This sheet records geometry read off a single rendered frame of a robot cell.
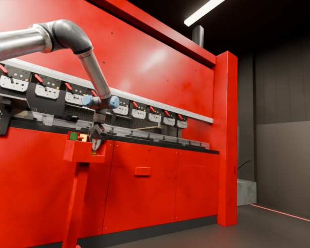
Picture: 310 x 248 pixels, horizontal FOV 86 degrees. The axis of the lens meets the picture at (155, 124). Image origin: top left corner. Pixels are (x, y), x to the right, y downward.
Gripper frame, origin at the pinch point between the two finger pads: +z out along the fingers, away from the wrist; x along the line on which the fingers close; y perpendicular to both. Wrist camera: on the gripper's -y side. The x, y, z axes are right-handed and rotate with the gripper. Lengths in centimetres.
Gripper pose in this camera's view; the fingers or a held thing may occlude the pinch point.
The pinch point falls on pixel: (94, 150)
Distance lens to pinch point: 117.1
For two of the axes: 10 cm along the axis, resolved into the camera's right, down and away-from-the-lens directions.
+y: -6.9, -0.2, 7.3
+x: -7.1, -1.9, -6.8
